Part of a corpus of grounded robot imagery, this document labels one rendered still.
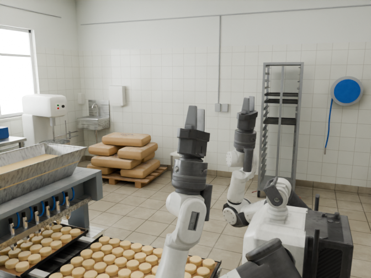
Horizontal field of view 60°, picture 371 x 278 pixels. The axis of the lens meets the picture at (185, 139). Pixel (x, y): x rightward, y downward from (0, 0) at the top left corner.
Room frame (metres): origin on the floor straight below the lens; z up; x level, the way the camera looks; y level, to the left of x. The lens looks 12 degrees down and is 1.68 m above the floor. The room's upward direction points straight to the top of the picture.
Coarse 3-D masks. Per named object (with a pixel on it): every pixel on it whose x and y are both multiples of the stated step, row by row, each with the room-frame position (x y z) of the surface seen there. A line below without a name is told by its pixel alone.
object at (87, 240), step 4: (76, 240) 1.43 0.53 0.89; (80, 240) 1.42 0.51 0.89; (84, 240) 1.41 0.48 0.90; (88, 240) 1.41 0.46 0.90; (92, 240) 1.41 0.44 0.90; (72, 244) 1.44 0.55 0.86; (76, 244) 1.43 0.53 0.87; (80, 244) 1.42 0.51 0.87; (84, 244) 1.41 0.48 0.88; (76, 248) 1.43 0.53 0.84; (80, 248) 1.42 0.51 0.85; (220, 268) 1.17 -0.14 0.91; (216, 272) 1.16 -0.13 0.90; (220, 272) 1.17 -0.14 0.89; (216, 276) 1.16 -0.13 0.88
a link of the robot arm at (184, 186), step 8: (176, 176) 0.77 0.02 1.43; (176, 184) 0.76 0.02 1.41; (184, 184) 0.75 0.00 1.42; (192, 184) 0.75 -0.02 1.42; (200, 184) 0.76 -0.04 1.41; (208, 184) 0.81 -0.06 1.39; (176, 192) 0.77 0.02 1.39; (184, 192) 0.76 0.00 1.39; (192, 192) 0.76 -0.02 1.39; (200, 192) 0.80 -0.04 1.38; (208, 192) 0.79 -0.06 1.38; (168, 200) 0.81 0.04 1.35; (176, 200) 0.76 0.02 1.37; (184, 200) 0.74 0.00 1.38; (208, 200) 0.79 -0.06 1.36; (168, 208) 0.80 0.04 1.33; (176, 208) 0.75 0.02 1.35; (208, 208) 0.78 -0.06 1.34; (176, 216) 0.78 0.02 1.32; (208, 216) 0.78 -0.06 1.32
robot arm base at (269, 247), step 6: (270, 240) 0.80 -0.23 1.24; (276, 240) 0.74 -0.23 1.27; (264, 246) 0.73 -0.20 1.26; (270, 246) 0.73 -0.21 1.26; (276, 246) 0.73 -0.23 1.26; (252, 252) 0.74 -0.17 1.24; (258, 252) 0.73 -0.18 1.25; (264, 252) 0.72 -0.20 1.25; (270, 252) 0.72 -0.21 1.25; (246, 258) 0.80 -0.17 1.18; (252, 258) 0.74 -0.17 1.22; (258, 258) 0.73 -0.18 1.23
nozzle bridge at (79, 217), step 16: (80, 176) 1.54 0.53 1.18; (96, 176) 1.60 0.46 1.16; (32, 192) 1.32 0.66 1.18; (48, 192) 1.32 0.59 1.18; (64, 192) 1.50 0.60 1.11; (80, 192) 1.60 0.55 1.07; (96, 192) 1.60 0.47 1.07; (0, 208) 1.14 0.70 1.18; (16, 208) 1.15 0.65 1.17; (32, 208) 1.32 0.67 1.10; (64, 208) 1.44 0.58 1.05; (80, 208) 1.66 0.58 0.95; (0, 224) 1.18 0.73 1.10; (16, 224) 1.24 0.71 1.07; (32, 224) 1.28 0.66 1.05; (80, 224) 1.66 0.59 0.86; (0, 240) 1.14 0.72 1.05; (16, 240) 1.18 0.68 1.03
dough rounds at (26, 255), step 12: (60, 228) 1.50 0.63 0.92; (36, 240) 1.37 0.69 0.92; (48, 240) 1.37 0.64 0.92; (60, 240) 1.40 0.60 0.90; (0, 252) 1.28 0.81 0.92; (12, 252) 1.27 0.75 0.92; (24, 252) 1.27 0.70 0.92; (36, 252) 1.29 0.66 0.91; (48, 252) 1.28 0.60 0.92; (0, 264) 1.20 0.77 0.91; (12, 264) 1.18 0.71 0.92; (24, 264) 1.18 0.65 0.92
